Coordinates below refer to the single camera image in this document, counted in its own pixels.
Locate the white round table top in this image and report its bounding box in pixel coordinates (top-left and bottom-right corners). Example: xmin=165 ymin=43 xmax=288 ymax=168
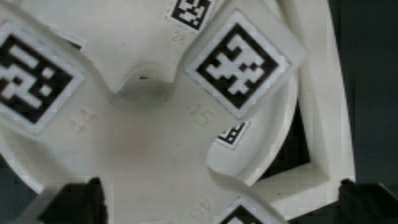
xmin=0 ymin=0 xmax=285 ymax=177

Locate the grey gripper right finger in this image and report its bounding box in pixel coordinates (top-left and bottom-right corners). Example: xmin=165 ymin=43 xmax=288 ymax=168
xmin=336 ymin=179 xmax=398 ymax=224

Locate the white cross-shaped table base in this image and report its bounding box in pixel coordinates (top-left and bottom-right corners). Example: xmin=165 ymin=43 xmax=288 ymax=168
xmin=0 ymin=0 xmax=306 ymax=224

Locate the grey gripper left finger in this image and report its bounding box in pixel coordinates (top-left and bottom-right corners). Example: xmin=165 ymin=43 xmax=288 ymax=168
xmin=11 ymin=176 xmax=112 ymax=224

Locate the white front fence bar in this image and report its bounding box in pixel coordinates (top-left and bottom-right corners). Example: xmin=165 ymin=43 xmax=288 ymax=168
xmin=254 ymin=0 xmax=356 ymax=217

